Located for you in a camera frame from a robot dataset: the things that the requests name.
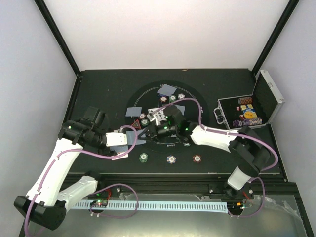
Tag purple chip row in case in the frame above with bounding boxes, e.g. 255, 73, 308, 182
233, 118, 263, 128

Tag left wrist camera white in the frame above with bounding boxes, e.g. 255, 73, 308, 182
105, 132, 127, 147

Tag blue card top seat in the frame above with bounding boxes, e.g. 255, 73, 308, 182
157, 84, 177, 96

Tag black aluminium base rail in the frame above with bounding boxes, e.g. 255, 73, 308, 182
76, 172, 255, 198

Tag red white chip top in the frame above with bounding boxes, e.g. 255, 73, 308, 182
160, 96, 167, 103

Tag face up spades card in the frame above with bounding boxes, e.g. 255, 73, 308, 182
155, 110, 166, 122

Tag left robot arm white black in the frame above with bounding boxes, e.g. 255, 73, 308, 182
14, 107, 127, 230

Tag brown poker chip stack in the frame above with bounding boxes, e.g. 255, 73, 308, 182
193, 155, 201, 163

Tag red triangular marker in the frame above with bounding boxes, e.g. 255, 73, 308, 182
131, 119, 141, 130

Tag aluminium poker case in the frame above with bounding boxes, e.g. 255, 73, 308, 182
213, 70, 285, 130

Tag face up clubs card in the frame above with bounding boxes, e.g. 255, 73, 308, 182
148, 108, 158, 114

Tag round black poker mat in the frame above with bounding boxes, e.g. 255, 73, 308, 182
126, 81, 210, 152

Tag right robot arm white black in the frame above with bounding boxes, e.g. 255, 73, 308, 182
145, 105, 272, 199

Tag white perforated strip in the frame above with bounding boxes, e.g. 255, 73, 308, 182
72, 200, 228, 213

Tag green poker chip stack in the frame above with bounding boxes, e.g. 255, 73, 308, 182
139, 153, 148, 163

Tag orange yellow card box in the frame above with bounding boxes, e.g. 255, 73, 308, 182
243, 111, 258, 119

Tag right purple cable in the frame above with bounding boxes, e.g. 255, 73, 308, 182
153, 98, 279, 218

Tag blue card box in case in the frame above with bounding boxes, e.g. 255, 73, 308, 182
240, 104, 254, 112

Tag brown chip row in case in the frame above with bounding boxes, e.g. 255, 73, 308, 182
238, 97, 252, 105

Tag blue playing card deck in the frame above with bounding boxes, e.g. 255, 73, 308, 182
110, 146, 128, 160

